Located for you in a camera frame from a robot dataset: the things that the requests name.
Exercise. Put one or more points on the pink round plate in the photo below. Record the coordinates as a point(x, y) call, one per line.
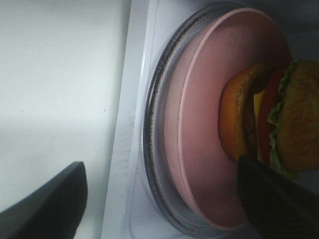
point(202, 172)

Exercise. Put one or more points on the glass microwave turntable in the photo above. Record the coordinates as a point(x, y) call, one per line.
point(164, 192)

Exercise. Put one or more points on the white microwave oven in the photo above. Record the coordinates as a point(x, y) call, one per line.
point(131, 210)

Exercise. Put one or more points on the burger with lettuce and tomato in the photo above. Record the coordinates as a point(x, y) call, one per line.
point(273, 115)

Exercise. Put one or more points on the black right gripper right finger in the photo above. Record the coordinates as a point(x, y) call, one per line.
point(276, 207)

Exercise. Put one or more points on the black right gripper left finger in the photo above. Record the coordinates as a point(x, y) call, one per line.
point(53, 211)

